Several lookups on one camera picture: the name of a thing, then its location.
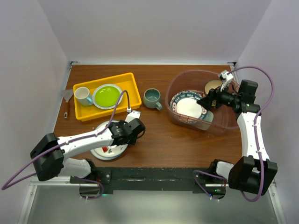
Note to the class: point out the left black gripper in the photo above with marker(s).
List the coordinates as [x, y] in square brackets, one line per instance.
[132, 140]

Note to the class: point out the brown floral cream-inside bowl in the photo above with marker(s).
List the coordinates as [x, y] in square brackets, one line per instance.
[213, 84]

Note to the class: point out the light-blue bottom plate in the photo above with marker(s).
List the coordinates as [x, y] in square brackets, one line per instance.
[197, 112]

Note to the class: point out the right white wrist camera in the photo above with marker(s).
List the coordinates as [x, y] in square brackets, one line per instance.
[226, 77]

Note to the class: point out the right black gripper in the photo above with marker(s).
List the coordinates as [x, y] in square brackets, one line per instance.
[213, 94]

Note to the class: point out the clear pink plastic bin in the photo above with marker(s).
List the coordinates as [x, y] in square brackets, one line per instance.
[195, 80]

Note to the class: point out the light-teal divided rectangular dish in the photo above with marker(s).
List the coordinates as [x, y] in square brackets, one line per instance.
[205, 123]

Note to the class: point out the metal scraper wooden handle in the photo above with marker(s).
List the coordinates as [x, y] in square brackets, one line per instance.
[67, 95]

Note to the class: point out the teal speckled ceramic mug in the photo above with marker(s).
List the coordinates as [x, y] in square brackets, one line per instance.
[152, 99]

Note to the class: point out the green plate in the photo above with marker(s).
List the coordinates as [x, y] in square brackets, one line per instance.
[106, 96]

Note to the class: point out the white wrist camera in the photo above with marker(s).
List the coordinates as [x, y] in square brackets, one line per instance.
[226, 77]
[132, 115]

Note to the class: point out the white watermelon plate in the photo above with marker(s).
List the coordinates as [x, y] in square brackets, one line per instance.
[108, 153]

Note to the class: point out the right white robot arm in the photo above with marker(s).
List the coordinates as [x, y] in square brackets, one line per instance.
[254, 172]

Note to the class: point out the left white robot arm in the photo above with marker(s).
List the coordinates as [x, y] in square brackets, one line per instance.
[53, 156]

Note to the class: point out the white light-blue mug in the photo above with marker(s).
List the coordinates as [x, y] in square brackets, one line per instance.
[82, 94]

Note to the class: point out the yellow plastic tray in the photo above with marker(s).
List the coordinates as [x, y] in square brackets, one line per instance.
[124, 81]

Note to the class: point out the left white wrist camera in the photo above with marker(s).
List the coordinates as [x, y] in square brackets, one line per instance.
[132, 115]

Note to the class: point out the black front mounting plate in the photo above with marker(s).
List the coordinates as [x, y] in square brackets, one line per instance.
[156, 179]

